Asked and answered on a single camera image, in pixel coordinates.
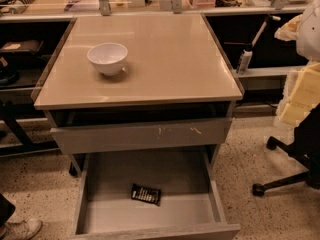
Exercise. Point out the closed grey top drawer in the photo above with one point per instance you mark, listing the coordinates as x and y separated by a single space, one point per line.
135 136

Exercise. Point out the white ceramic bowl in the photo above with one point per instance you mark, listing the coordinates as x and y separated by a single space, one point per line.
108 58

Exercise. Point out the dark shelf tray left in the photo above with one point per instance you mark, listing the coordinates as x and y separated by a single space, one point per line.
29 46

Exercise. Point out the grey drawer cabinet with counter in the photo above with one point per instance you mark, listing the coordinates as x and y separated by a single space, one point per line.
174 71

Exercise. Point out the white tool with black handle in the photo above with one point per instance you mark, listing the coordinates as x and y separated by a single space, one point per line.
247 53

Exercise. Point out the white sneaker shoe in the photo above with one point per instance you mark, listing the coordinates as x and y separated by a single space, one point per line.
24 230

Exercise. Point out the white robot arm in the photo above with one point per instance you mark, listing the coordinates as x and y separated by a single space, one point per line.
305 30

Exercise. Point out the open grey middle drawer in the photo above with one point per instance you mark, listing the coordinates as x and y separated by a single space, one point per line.
164 194

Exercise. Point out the padded gripper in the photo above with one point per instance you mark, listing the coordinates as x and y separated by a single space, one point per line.
310 34

